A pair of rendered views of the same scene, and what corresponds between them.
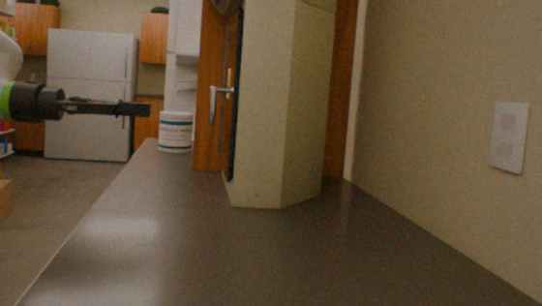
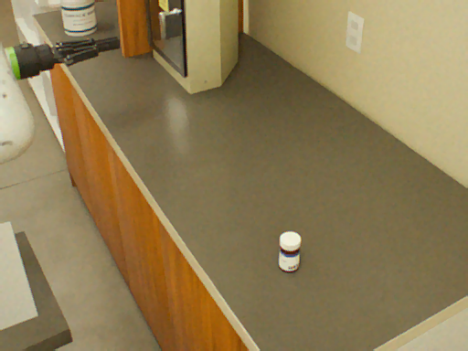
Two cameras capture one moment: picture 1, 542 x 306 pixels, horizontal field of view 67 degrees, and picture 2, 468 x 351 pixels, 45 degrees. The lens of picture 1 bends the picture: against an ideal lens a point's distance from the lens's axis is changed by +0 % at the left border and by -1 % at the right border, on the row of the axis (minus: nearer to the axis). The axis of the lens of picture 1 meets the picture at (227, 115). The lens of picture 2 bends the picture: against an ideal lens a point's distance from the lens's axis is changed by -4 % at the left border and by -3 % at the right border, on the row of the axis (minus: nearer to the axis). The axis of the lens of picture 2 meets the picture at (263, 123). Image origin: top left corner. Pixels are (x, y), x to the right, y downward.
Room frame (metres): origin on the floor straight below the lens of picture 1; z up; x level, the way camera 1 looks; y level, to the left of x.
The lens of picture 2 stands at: (-0.63, 0.48, 1.81)
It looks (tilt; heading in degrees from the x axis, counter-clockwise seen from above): 31 degrees down; 334
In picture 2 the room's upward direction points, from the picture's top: 1 degrees clockwise
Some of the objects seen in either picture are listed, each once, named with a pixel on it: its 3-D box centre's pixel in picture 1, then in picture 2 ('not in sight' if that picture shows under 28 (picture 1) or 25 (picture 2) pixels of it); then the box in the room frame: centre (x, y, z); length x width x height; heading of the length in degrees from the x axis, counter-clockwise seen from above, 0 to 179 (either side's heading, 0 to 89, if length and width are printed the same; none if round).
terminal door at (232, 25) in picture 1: (228, 93); (164, 5); (1.06, 0.00, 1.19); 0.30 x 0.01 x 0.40; 5
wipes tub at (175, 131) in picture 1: (175, 131); (79, 13); (1.60, 0.20, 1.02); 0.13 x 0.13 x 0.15
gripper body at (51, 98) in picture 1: (65, 105); (53, 55); (0.92, 0.37, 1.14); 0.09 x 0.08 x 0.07; 95
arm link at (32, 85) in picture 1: (31, 100); (26, 59); (0.91, 0.44, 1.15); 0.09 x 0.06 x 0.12; 5
